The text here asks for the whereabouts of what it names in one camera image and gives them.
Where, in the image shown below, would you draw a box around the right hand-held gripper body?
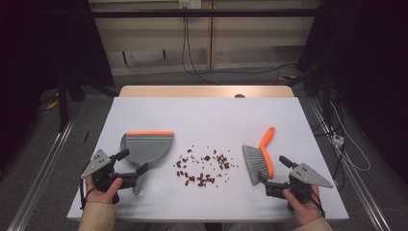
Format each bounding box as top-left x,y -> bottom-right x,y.
288,163 -> 334,201

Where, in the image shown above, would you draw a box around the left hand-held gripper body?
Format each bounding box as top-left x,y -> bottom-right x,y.
81,149 -> 124,193

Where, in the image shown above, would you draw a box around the grey dustpan with orange lip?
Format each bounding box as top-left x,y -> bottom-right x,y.
119,130 -> 175,196

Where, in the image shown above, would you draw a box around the orange brush with grey bristles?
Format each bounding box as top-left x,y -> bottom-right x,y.
242,125 -> 277,187

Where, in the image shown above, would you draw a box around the red beans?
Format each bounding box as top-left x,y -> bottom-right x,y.
172,144 -> 240,189

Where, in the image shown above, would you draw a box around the person's left hand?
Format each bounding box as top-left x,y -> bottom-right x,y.
85,175 -> 124,205

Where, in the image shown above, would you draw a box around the black metal stand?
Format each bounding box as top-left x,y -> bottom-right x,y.
57,75 -> 71,133

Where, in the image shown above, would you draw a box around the white table board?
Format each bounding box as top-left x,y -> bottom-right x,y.
66,96 -> 350,222

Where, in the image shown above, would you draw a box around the wooden table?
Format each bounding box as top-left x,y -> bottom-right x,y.
118,85 -> 295,98

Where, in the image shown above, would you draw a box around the black curtain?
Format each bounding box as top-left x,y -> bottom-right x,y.
295,0 -> 408,186
0,0 -> 115,165

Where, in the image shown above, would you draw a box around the black horizontal bar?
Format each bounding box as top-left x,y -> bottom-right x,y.
90,9 -> 321,18

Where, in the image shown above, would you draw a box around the right hand-held gripper cable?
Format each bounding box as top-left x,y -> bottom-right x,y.
309,192 -> 326,219

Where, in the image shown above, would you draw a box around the bundle of black cables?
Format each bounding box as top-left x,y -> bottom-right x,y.
311,119 -> 346,191

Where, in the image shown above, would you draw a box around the aluminium floor rail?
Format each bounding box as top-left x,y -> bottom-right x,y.
307,95 -> 392,231
7,117 -> 77,231

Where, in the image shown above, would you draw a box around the white cable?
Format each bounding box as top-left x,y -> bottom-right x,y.
329,101 -> 371,172

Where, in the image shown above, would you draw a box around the black floor cable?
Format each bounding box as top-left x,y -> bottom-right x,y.
191,63 -> 298,85

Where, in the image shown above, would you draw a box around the black wall cable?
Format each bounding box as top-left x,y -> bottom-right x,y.
181,15 -> 219,86

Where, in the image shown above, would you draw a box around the white wall socket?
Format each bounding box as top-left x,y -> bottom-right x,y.
178,0 -> 202,10

